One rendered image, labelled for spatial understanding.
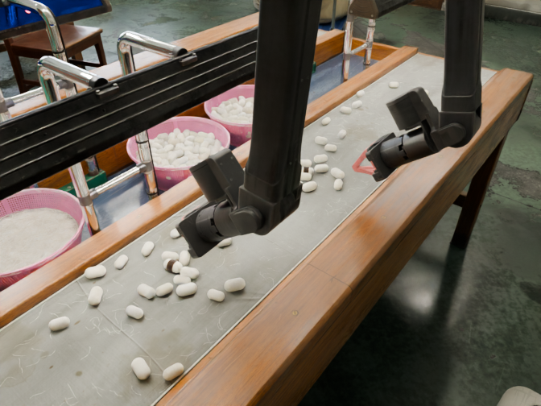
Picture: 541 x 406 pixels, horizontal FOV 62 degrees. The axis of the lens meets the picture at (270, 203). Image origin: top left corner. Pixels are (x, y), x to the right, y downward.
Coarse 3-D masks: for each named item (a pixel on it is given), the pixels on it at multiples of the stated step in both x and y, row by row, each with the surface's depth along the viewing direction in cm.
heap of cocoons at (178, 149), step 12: (192, 132) 126; (156, 144) 120; (168, 144) 121; (180, 144) 121; (192, 144) 122; (204, 144) 121; (216, 144) 121; (156, 156) 117; (168, 156) 116; (180, 156) 119; (192, 156) 116; (204, 156) 117
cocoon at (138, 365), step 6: (138, 360) 68; (144, 360) 69; (132, 366) 68; (138, 366) 67; (144, 366) 67; (138, 372) 66; (144, 372) 66; (150, 372) 67; (138, 378) 67; (144, 378) 67
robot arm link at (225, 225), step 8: (216, 200) 66; (216, 208) 68; (224, 208) 66; (232, 208) 64; (216, 216) 67; (224, 216) 65; (216, 224) 67; (224, 224) 66; (232, 224) 64; (224, 232) 67; (232, 232) 66
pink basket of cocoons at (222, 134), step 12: (168, 120) 127; (180, 120) 128; (192, 120) 128; (204, 120) 127; (156, 132) 126; (168, 132) 128; (180, 132) 129; (204, 132) 128; (216, 132) 126; (228, 132) 121; (132, 144) 118; (228, 144) 116; (132, 156) 111; (156, 168) 108; (168, 168) 107; (180, 168) 107; (168, 180) 112; (180, 180) 112
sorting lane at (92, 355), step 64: (320, 128) 129; (384, 128) 129; (320, 192) 105; (128, 256) 88; (256, 256) 88; (128, 320) 76; (192, 320) 76; (0, 384) 67; (64, 384) 67; (128, 384) 67
